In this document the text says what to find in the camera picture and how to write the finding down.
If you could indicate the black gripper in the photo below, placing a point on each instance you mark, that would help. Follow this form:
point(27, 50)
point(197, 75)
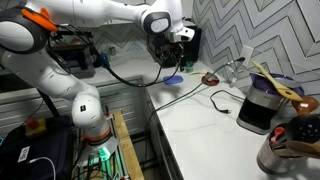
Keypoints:
point(165, 50)

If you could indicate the wooden spoon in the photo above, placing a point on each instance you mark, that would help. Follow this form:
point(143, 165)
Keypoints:
point(276, 85)

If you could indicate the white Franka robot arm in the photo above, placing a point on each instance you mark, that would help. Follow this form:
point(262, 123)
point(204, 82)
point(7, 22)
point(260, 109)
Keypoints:
point(50, 76)

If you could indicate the black steel coffee machine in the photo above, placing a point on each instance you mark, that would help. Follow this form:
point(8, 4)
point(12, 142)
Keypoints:
point(260, 110)

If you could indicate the large metal spoon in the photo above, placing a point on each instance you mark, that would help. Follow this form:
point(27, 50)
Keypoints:
point(287, 82)

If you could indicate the black slotted spoon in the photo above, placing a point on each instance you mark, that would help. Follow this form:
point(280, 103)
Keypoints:
point(305, 128)

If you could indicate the black countertop appliance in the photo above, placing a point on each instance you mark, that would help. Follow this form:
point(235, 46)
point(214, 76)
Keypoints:
point(194, 48)

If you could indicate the small green object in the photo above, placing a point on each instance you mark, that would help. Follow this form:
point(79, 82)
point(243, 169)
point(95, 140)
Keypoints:
point(189, 67)

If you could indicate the small brown dish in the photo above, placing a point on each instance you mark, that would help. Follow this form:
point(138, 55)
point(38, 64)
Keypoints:
point(210, 80)

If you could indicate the white drawer cabinet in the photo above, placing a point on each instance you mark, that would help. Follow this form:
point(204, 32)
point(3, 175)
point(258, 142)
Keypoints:
point(123, 100)

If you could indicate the black box on counter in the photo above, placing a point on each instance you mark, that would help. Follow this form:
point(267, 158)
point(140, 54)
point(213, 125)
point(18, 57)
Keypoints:
point(78, 63)

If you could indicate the wooden board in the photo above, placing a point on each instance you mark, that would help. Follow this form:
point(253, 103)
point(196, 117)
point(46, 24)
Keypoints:
point(128, 150)

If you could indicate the brown ladle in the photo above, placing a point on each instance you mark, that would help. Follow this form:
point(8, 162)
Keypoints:
point(305, 106)

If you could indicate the yellow emergency stop box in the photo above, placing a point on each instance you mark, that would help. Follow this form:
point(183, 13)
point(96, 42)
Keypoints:
point(35, 127)

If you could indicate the steel utensil holder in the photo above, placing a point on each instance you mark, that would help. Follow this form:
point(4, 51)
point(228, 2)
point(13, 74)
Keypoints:
point(270, 160)

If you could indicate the black equipment case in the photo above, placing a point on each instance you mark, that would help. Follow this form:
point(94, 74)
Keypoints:
point(43, 143)

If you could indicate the wooden spatula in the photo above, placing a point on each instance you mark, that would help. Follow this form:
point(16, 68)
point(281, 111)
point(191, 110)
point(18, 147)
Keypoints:
point(301, 147)

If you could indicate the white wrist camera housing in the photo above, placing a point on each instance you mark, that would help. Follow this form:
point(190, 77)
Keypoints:
point(183, 34)

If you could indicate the white wall outlet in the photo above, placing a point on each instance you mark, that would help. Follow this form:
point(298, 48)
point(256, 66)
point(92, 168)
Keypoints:
point(247, 53)

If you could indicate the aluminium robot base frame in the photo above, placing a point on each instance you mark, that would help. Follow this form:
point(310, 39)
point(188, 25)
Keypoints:
point(103, 156)

